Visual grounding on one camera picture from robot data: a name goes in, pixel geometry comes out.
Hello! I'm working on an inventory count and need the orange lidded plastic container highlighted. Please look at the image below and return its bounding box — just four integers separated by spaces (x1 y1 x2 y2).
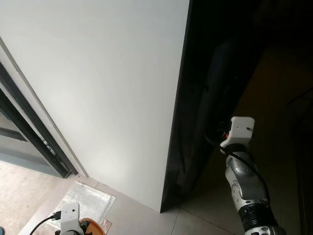
78 218 104 235

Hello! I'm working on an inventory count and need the white bubble wrap mat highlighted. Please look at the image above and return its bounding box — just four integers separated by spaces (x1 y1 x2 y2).
51 182 115 228

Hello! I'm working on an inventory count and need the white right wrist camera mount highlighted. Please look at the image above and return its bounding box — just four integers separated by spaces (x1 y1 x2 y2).
220 117 255 148

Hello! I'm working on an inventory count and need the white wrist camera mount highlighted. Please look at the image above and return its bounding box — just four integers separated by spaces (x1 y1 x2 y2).
220 117 255 148
60 202 81 235

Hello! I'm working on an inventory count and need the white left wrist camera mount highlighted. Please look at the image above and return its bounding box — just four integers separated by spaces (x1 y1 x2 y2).
60 202 81 235

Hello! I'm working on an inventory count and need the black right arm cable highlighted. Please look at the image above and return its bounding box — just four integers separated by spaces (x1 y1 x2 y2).
205 132 269 201

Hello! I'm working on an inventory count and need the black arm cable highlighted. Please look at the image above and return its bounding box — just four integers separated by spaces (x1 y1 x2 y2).
205 132 269 201
29 211 62 235

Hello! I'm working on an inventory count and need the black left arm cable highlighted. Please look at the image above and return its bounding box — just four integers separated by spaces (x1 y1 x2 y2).
29 211 62 235

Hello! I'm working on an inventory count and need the grey sliding door frame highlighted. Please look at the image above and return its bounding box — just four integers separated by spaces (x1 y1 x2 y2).
0 37 89 179

